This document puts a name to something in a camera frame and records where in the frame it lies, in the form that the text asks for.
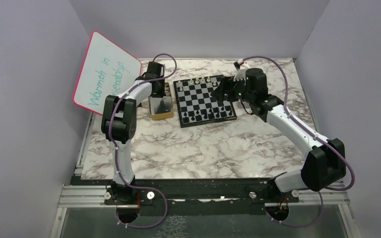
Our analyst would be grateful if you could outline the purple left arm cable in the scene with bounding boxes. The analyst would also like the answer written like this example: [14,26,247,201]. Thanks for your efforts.
[107,53,177,230]

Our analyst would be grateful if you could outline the pink framed whiteboard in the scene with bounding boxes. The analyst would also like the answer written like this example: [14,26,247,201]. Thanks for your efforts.
[72,31,142,115]

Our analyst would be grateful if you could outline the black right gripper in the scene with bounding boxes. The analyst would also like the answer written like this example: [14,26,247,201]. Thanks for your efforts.
[210,74,254,104]

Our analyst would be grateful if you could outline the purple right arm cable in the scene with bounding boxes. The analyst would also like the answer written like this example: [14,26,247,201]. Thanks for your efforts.
[235,56,356,228]

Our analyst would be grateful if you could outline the aluminium extrusion rail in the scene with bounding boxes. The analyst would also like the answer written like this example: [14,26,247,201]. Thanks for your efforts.
[58,185,111,208]
[296,189,351,205]

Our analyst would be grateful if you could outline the right aluminium extrusion rail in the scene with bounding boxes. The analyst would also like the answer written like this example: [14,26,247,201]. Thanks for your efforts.
[296,189,351,205]

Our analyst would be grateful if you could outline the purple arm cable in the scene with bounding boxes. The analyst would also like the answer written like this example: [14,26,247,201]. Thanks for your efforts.
[235,56,356,228]
[107,53,177,230]

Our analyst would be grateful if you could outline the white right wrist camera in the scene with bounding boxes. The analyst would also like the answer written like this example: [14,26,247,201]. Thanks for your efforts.
[233,59,250,82]

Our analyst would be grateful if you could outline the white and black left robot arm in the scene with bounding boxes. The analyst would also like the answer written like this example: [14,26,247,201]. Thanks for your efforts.
[101,61,165,204]

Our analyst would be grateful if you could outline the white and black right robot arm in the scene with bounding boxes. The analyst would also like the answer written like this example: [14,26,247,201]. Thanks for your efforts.
[211,68,346,202]

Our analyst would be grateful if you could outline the black and white chessboard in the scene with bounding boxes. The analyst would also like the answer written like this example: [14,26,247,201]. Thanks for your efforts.
[173,75,237,128]

